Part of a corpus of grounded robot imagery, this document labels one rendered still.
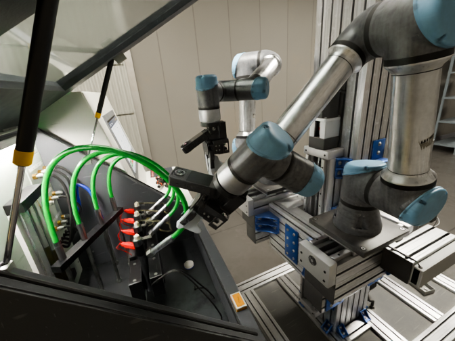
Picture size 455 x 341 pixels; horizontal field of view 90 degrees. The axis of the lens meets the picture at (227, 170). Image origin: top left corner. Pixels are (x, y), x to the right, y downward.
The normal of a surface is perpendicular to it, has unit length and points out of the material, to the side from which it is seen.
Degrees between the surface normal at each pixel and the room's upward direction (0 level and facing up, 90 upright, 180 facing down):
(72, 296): 43
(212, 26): 90
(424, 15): 95
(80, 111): 90
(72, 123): 90
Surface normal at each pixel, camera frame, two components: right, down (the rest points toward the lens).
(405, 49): -0.80, 0.41
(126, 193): 0.36, 0.30
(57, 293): 0.57, -0.82
